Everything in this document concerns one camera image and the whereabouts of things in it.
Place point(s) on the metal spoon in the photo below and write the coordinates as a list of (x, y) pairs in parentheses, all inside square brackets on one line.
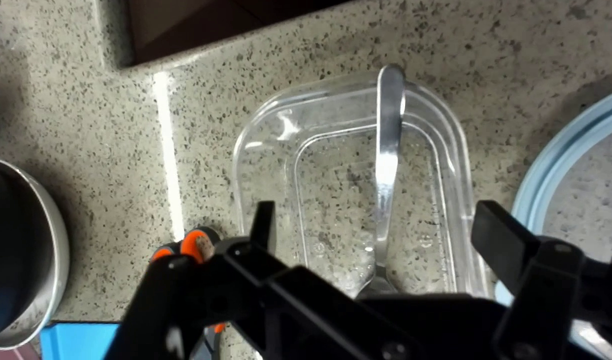
[(388, 153)]

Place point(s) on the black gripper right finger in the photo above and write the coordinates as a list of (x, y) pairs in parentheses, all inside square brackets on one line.
[(501, 249)]

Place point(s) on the blue plastic object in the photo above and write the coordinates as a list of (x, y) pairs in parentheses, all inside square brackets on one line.
[(78, 341)]

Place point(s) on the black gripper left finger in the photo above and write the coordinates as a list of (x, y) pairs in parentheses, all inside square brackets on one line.
[(263, 225)]

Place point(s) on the round metal pot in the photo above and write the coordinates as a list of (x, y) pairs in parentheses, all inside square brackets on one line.
[(48, 253)]

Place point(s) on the round blue-rimmed bowl lid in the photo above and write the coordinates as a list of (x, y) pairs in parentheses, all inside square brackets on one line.
[(553, 172)]

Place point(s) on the clear plastic food container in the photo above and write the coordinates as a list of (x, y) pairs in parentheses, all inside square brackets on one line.
[(279, 132)]

